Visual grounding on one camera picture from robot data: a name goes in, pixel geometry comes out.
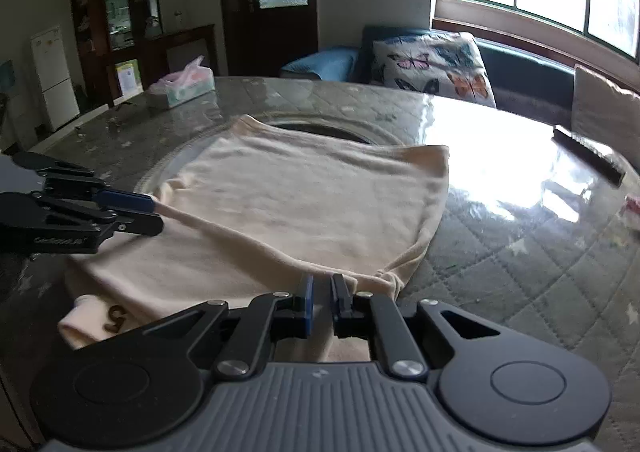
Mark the white refrigerator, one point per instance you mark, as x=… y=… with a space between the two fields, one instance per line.
x=52 y=77

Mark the blue wall picture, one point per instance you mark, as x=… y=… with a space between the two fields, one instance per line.
x=6 y=76

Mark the butterfly print pillow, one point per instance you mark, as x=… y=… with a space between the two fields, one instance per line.
x=430 y=62

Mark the dark wooden sideboard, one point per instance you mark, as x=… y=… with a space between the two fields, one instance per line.
x=185 y=47

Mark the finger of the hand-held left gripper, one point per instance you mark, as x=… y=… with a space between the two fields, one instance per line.
x=142 y=225
x=125 y=200

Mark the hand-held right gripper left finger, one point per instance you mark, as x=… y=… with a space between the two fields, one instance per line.
x=307 y=307

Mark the blue sofa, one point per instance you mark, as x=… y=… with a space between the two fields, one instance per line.
x=525 y=69

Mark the dark wooden glass door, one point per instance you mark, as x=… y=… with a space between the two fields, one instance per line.
x=235 y=32

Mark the white pillow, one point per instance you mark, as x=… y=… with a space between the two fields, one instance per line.
x=605 y=107

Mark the black remote control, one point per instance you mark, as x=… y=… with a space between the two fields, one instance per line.
x=587 y=154

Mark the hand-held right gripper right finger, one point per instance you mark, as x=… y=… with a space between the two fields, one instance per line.
x=342 y=304

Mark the yellow green carton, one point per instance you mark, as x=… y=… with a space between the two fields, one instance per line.
x=128 y=77

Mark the cream sweater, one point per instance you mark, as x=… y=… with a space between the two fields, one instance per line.
x=300 y=192

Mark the tissue box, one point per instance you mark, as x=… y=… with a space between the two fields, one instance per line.
x=182 y=87

